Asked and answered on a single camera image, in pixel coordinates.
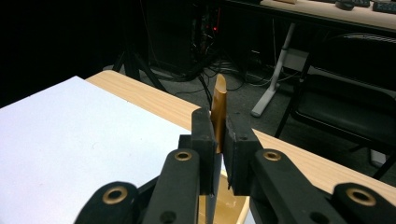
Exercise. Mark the black keyboard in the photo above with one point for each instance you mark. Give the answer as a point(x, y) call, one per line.
point(353, 3)
point(384, 6)

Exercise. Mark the black pen with gold end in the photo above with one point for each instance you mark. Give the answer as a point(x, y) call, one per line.
point(219, 115)

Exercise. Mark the black metal stand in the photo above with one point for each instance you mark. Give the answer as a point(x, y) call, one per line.
point(137, 68)

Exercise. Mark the black computer tower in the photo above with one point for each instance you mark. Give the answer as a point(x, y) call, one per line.
point(183, 34)

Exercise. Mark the black folding chair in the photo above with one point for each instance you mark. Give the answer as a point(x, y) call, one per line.
point(342, 102)

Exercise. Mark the wooden table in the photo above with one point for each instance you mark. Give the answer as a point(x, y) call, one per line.
point(149, 96)

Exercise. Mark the white desk leg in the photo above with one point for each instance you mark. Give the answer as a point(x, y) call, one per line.
point(274, 84)

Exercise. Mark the white board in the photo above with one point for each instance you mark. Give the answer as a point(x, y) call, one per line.
point(77, 140)

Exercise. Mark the light wooden desk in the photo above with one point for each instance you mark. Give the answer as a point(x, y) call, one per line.
point(327, 12)

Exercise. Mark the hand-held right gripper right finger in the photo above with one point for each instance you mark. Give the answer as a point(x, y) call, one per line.
point(239, 155)

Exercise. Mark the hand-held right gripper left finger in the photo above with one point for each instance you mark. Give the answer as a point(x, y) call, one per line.
point(202, 146)

